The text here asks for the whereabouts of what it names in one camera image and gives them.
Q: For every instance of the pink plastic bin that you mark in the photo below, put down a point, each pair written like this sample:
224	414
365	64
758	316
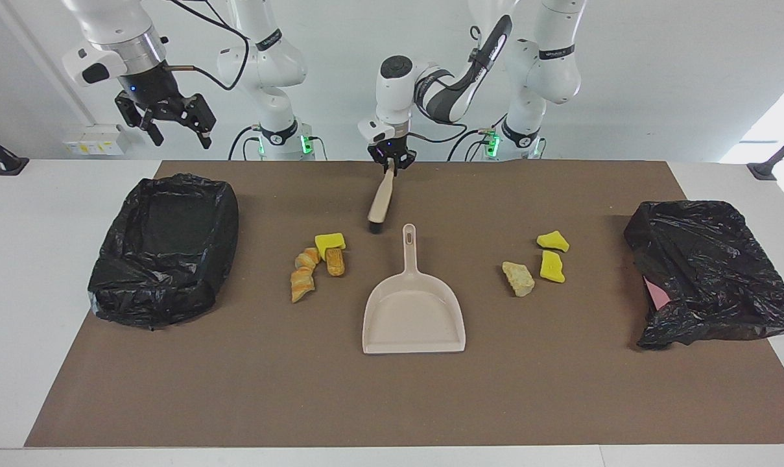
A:
657	295

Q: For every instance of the black clamp stand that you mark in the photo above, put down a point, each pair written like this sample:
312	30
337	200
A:
771	165
2	162

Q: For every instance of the beige plastic dustpan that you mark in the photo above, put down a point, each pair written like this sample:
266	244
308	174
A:
414	311

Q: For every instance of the beige brush with black bristles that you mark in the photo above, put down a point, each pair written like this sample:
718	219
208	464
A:
382	201

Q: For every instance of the yellow sponge piece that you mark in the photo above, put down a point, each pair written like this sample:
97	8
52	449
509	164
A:
330	241
552	267

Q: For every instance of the yellow sponge with green pad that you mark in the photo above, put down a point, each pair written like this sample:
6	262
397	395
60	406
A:
552	240

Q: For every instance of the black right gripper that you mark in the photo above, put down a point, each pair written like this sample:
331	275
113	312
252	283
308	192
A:
150	87

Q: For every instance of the orange striped croissant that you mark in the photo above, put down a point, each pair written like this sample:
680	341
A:
307	259
301	285

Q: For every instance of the crumpled black trash bag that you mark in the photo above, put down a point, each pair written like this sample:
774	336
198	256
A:
716	272

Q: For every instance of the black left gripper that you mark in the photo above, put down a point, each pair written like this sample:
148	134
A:
392	149

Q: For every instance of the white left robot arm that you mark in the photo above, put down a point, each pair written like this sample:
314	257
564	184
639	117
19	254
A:
547	71

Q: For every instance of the brown table mat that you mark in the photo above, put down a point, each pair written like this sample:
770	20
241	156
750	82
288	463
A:
392	402

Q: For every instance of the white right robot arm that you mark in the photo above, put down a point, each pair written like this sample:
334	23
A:
262	65

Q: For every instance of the brown peanut shaped bread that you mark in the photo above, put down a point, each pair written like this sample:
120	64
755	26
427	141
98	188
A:
335	262

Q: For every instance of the black bag lined bin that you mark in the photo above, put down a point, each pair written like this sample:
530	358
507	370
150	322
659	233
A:
165	259

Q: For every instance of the white wall socket box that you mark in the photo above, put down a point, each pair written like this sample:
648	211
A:
96	139

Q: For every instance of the beige sliced bread chunk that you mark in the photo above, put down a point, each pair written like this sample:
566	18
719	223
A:
518	279

